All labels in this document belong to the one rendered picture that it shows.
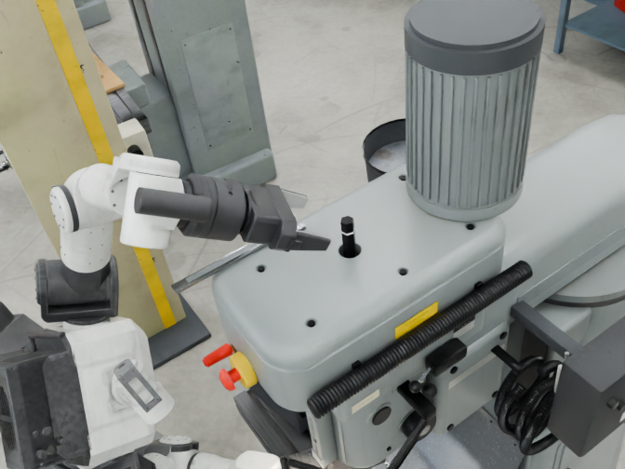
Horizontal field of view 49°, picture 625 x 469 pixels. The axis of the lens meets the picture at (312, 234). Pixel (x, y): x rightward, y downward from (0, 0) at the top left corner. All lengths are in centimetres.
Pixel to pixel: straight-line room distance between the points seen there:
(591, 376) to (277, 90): 423
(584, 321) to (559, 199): 28
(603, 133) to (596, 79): 362
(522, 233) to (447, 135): 35
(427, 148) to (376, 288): 24
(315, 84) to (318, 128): 57
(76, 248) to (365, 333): 54
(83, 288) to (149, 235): 47
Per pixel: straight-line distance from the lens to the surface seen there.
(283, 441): 208
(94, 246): 128
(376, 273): 109
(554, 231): 138
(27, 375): 137
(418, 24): 105
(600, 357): 123
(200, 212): 91
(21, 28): 261
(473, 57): 99
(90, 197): 110
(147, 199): 89
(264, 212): 98
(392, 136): 367
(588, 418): 126
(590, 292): 155
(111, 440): 144
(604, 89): 514
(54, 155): 283
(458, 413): 152
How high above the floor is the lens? 269
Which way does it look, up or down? 43 degrees down
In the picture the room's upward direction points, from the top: 8 degrees counter-clockwise
